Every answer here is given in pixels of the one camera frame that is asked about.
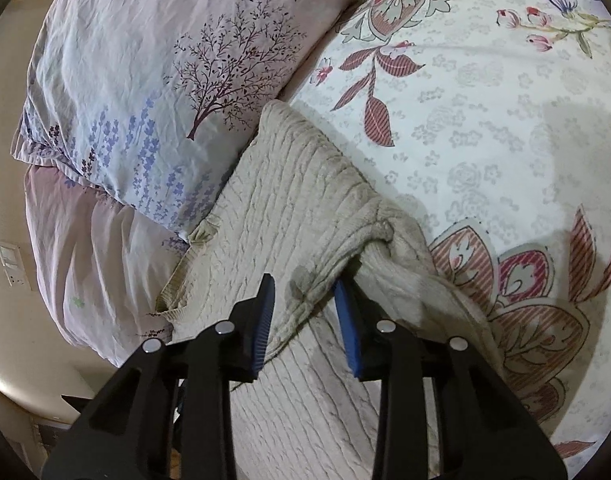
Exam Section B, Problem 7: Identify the beige cable-knit sweater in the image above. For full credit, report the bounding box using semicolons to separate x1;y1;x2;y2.
157;101;502;479

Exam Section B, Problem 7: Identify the pink plain pillow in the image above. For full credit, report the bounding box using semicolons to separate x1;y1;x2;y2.
25;166;187;366

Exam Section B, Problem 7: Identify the floral white bedsheet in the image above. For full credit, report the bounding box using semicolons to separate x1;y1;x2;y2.
285;0;611;476

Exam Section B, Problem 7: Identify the lavender tree print pillow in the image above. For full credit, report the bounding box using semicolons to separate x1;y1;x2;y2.
10;0;351;236

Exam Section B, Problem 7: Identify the white wall socket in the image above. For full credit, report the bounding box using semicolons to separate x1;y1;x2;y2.
0;242;31;290

